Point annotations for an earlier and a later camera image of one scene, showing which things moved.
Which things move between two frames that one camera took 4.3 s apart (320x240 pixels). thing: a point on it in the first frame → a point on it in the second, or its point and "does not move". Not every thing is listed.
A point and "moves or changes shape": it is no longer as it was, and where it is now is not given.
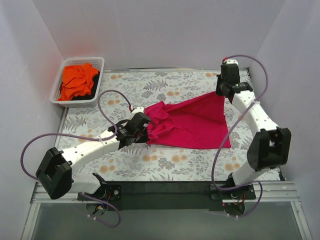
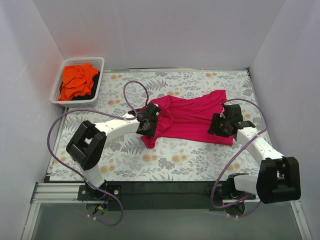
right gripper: x=223 y=89 → x=215 y=124
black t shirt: x=95 y=79 does not move
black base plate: x=169 y=195 does not move
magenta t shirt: x=199 y=121 moves or changes shape
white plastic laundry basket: x=97 y=61 does not move
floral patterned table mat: x=125 y=92 does not move
